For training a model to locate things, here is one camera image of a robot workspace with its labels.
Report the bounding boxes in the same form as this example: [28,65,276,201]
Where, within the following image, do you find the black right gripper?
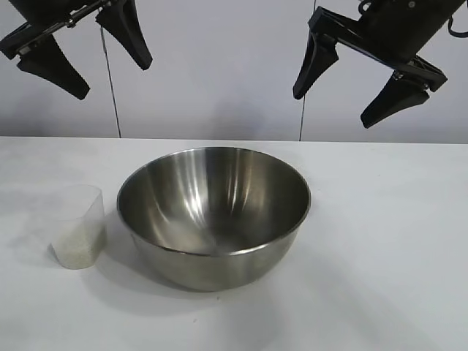
[292,0,458,129]

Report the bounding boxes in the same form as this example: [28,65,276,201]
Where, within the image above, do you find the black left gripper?
[0,0,154,99]

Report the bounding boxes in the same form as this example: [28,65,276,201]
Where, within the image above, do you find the translucent plastic measuring cup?
[49,184,108,271]

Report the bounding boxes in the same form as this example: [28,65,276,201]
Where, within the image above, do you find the white rice grains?
[50,226,107,271]

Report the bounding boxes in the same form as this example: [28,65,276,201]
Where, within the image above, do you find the stainless steel mixing bowl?
[116,146,312,293]

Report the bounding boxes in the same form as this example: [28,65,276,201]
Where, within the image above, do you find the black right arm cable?
[444,12,468,39]

